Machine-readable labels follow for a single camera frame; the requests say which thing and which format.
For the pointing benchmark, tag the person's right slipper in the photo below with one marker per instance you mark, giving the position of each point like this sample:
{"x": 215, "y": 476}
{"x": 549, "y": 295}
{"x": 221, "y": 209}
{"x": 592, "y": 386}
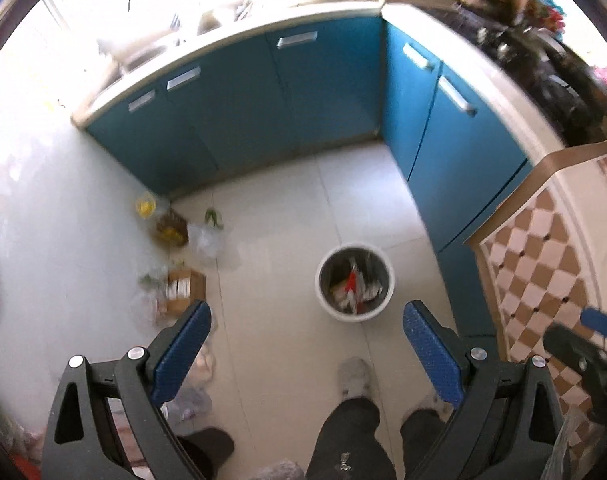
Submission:
{"x": 433, "y": 405}

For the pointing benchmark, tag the black gas stove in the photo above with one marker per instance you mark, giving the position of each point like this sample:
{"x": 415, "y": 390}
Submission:
{"x": 548, "y": 75}

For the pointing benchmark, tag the checkered printed tablecloth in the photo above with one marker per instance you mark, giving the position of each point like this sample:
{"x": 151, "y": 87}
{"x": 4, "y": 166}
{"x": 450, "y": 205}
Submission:
{"x": 533, "y": 270}

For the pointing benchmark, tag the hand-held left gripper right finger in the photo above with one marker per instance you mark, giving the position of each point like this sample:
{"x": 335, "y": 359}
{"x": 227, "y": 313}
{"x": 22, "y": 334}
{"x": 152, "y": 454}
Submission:
{"x": 431, "y": 355}

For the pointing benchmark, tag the person's dark pants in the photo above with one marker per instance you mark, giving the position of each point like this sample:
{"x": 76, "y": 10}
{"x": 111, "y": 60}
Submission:
{"x": 348, "y": 440}

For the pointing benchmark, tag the colourful wall stickers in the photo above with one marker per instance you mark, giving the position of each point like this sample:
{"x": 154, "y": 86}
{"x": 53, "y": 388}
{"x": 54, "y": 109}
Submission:
{"x": 551, "y": 10}

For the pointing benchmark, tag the clear plastic bag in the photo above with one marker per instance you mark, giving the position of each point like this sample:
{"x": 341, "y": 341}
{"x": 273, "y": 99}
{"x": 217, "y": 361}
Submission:
{"x": 563, "y": 450}

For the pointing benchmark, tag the person's slipper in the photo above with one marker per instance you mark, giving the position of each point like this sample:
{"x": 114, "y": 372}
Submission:
{"x": 353, "y": 375}
{"x": 433, "y": 405}

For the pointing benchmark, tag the blue kitchen cabinet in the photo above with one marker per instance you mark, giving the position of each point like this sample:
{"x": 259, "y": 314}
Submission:
{"x": 293, "y": 100}

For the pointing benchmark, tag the green vegetable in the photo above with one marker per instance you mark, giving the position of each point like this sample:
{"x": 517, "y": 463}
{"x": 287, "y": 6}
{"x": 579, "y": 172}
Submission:
{"x": 213, "y": 217}

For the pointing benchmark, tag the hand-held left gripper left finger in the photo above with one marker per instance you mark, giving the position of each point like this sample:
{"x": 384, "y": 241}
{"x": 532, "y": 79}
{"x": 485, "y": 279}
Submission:
{"x": 181, "y": 355}

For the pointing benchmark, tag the steel sink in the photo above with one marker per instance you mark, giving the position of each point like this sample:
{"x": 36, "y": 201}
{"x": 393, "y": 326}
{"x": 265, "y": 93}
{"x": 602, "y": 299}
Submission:
{"x": 133, "y": 50}

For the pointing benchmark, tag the cardboard box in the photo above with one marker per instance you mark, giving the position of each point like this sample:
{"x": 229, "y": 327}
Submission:
{"x": 183, "y": 290}

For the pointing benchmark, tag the crumpled clear bag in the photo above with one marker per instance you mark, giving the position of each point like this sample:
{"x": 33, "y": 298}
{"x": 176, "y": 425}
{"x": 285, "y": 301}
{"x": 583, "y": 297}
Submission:
{"x": 206, "y": 240}

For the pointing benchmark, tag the person's left slipper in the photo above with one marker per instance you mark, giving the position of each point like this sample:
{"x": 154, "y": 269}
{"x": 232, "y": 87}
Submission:
{"x": 353, "y": 375}

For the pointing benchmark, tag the white trash bin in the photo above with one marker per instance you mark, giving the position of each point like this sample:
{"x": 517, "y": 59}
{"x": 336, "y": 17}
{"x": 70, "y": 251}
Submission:
{"x": 328, "y": 306}

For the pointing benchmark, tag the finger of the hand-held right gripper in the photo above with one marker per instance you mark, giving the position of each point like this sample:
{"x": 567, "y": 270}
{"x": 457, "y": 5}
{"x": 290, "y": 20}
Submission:
{"x": 568, "y": 345}
{"x": 598, "y": 320}

